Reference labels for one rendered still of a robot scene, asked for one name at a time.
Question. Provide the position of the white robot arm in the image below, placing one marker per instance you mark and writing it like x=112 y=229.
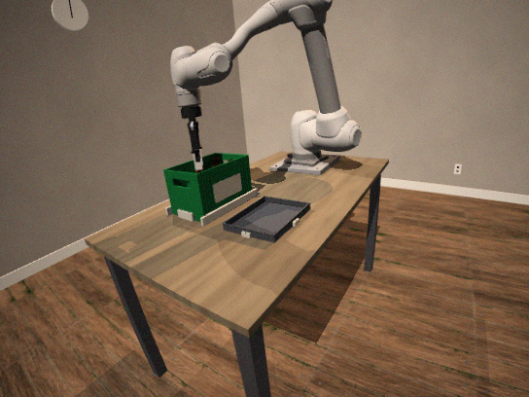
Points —
x=335 y=131

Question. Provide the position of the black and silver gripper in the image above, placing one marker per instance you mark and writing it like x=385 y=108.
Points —
x=193 y=129

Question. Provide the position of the green bottle crate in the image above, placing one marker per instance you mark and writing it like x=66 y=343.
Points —
x=209 y=189

